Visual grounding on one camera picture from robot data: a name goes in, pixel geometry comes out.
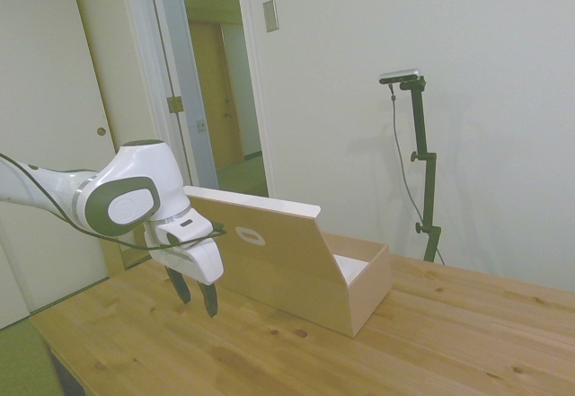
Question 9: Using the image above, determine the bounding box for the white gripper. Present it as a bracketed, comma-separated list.
[143, 208, 225, 319]

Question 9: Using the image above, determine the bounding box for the wooden box with hinged lid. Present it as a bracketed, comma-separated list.
[183, 185, 391, 339]

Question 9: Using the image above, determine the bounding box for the wooden hallway door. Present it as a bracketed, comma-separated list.
[188, 19, 246, 171]

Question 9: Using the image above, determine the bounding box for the white open door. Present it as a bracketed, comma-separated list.
[146, 0, 220, 190]

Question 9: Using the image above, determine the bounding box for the white closet door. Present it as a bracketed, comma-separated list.
[0, 0, 123, 330]

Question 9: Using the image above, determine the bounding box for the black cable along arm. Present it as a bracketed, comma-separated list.
[0, 152, 227, 251]

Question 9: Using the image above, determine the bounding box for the black camera stand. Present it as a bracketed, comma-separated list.
[399, 76, 442, 263]

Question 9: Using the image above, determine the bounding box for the blank metal wall plate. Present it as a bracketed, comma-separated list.
[262, 0, 279, 34]

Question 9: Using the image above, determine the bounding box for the grey camera on stand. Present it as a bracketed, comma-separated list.
[378, 67, 423, 85]

